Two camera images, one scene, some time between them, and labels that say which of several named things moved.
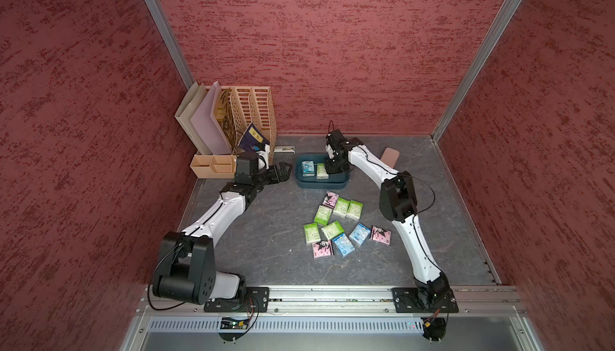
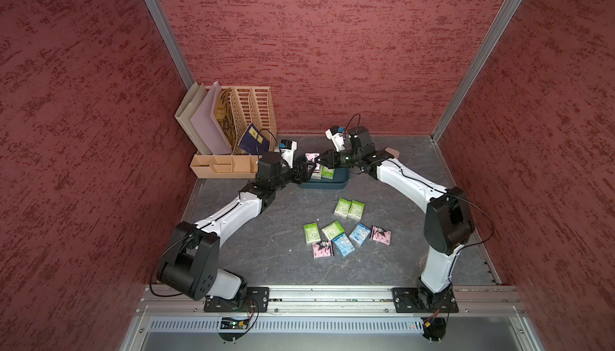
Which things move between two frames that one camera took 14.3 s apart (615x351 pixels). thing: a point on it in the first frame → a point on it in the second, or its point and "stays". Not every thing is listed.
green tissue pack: (332, 230) stays
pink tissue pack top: (330, 199) → (311, 155)
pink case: (390, 156) stays
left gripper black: (283, 175) → (305, 176)
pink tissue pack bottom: (323, 248) stays
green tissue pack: (311, 232) stays
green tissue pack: (323, 215) → (327, 173)
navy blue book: (252, 139) stays
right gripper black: (330, 169) stays
